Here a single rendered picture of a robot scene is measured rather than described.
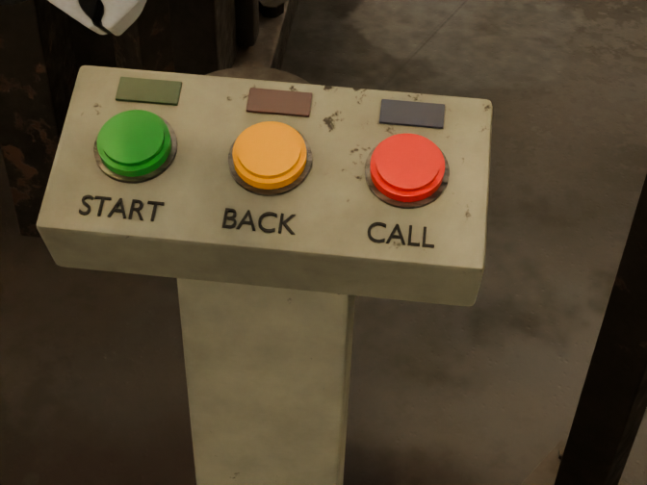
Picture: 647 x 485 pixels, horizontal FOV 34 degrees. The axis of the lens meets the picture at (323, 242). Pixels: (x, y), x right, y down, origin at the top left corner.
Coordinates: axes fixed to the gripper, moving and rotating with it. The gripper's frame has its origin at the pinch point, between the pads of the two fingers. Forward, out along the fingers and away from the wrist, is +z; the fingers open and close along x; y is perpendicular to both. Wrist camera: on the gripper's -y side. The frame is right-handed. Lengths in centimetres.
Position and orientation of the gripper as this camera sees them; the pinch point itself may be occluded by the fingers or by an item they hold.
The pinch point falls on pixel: (102, 25)
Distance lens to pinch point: 50.8
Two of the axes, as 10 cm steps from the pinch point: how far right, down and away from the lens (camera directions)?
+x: -10.0, -0.7, 0.6
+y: 0.9, -8.8, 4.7
